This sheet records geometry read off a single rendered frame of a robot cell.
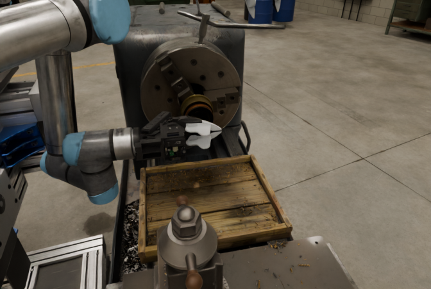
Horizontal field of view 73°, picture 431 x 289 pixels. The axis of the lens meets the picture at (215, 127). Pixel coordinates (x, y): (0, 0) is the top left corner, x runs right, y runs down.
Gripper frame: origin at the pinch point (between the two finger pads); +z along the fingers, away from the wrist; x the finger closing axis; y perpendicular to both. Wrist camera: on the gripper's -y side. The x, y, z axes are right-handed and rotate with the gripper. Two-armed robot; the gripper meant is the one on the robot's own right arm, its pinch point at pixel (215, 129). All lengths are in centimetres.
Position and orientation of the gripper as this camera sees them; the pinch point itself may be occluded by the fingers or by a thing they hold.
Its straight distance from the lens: 73.8
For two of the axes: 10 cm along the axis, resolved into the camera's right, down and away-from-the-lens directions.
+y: 2.0, 5.0, -8.4
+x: 0.0, -8.6, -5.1
